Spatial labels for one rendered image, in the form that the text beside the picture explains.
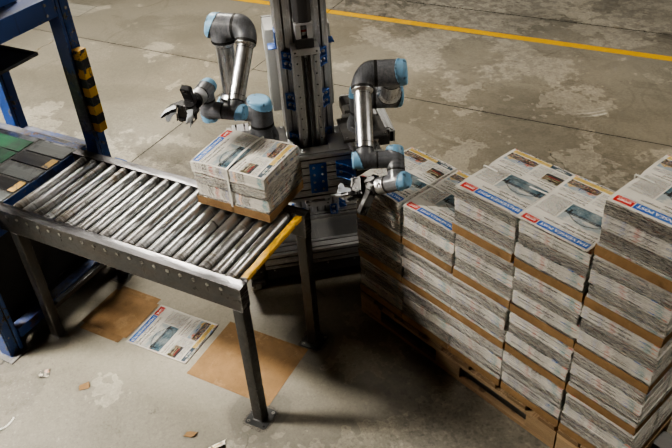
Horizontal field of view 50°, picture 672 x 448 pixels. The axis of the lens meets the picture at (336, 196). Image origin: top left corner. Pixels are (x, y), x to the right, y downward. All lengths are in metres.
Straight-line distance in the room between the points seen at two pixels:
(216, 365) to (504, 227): 1.61
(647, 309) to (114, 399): 2.34
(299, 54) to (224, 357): 1.51
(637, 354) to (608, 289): 0.25
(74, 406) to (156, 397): 0.38
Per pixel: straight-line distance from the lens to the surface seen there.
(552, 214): 2.66
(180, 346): 3.72
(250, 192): 3.00
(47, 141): 4.01
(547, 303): 2.78
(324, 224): 3.98
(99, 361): 3.79
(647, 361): 2.67
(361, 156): 2.98
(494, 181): 2.81
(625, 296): 2.54
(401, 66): 3.10
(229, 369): 3.57
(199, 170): 3.11
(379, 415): 3.32
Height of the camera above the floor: 2.64
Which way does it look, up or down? 35 degrees down
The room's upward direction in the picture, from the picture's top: 4 degrees counter-clockwise
